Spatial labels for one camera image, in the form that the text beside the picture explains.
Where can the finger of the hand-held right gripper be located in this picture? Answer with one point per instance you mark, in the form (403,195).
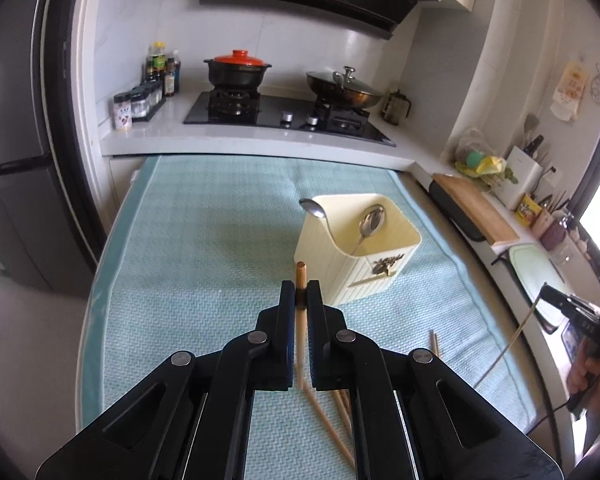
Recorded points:
(560,297)

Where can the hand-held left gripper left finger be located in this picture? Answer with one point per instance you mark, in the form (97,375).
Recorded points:
(292,345)

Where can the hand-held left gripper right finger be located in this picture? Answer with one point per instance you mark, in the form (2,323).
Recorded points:
(311,345)

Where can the tan wooden chopstick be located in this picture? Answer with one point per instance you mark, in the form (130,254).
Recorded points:
(330,427)
(510,340)
(342,410)
(300,275)
(435,345)

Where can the cream ribbed utensil holder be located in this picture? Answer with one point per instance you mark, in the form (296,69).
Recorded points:
(370,280)

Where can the person's right hand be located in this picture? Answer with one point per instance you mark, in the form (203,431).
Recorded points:
(577,377)

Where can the light green cutting board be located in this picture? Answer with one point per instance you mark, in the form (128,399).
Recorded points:
(535,270)

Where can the purple cup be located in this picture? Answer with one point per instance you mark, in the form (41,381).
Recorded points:
(554,235)

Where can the yellow packet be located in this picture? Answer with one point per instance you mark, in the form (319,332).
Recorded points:
(529,210)

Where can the light blue woven mat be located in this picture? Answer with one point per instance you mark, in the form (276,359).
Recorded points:
(205,260)

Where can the white knife block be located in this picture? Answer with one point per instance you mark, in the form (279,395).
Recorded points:
(522,180)

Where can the wooden cutting board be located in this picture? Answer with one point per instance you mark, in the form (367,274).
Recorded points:
(475,205)

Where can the black flat appliance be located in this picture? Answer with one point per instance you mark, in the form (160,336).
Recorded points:
(455,217)

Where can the metal spoon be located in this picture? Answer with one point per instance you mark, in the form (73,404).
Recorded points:
(311,206)
(371,220)

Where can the yellow cloth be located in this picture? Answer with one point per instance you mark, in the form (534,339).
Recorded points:
(492,165)

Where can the black gas stove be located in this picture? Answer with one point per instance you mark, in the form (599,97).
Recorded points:
(280,120)

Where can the glass french press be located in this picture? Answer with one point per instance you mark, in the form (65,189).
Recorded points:
(395,107)

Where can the wok with glass lid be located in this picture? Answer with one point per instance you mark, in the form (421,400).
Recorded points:
(345,87)

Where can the black pot with red lid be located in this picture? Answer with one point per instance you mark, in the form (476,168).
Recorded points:
(237,70)

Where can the white label jar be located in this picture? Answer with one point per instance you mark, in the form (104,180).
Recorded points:
(122,112)

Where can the dark sauce bottle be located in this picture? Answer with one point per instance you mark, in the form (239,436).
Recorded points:
(169,80)

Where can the cooking oil bottle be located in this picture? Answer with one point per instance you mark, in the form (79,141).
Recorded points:
(156,62)

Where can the dark grey refrigerator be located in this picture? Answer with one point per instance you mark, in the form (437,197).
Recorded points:
(20,135)

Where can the hanging wall calendar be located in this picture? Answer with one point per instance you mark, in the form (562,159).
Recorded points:
(570,90)

